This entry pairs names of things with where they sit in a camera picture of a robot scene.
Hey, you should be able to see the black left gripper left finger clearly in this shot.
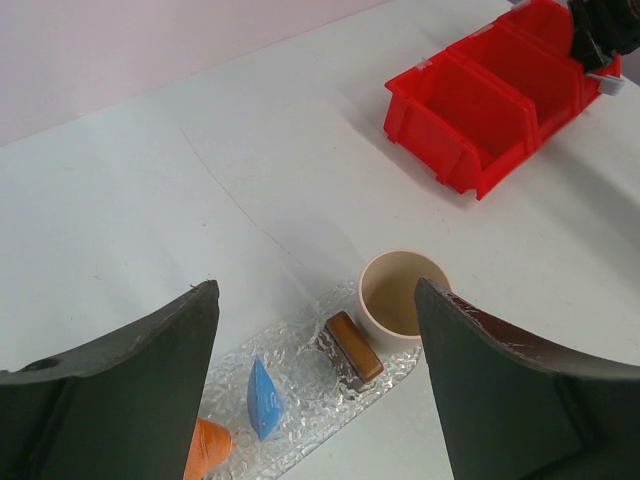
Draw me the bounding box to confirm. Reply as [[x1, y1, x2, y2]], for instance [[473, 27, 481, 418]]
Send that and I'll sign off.
[[1, 280, 220, 479]]

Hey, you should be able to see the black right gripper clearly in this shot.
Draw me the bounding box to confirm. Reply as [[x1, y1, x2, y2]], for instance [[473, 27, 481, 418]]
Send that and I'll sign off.
[[567, 0, 639, 70]]

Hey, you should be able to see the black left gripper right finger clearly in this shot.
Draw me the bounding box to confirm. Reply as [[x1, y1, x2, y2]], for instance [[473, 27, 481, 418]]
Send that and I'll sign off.
[[414, 279, 639, 479]]

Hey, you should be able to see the orange toothpaste tube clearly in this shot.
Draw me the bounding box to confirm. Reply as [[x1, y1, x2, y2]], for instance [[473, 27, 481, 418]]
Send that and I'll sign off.
[[183, 418, 235, 480]]

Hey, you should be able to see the red plastic organizer bin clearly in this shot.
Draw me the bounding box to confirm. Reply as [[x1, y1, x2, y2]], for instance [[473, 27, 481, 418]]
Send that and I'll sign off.
[[384, 1, 621, 199]]

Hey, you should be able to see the blue toothpaste tube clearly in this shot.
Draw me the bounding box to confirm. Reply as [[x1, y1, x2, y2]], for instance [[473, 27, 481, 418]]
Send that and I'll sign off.
[[246, 357, 284, 441]]

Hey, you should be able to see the beige cup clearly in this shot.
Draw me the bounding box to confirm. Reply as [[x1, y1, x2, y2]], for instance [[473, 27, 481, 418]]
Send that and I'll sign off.
[[357, 249, 451, 355]]

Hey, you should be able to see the clear oval glass tray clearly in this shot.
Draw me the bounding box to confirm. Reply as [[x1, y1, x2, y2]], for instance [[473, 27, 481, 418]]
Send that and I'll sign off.
[[199, 280, 421, 479]]

